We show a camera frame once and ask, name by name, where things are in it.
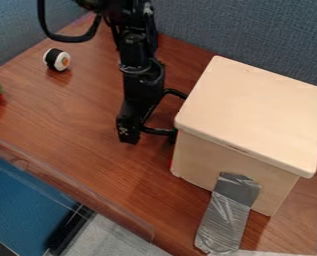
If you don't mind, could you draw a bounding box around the toy sushi roll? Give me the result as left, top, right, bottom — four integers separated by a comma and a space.
41, 47, 73, 72

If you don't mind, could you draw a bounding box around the grey tape strip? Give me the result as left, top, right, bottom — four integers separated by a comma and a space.
192, 171, 264, 256

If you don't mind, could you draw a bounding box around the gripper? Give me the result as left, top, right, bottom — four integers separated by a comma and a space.
115, 59, 168, 145

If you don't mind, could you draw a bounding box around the cabinet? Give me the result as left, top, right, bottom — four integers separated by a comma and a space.
168, 55, 317, 217

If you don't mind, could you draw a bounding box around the black cable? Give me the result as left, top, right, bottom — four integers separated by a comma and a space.
35, 0, 105, 44

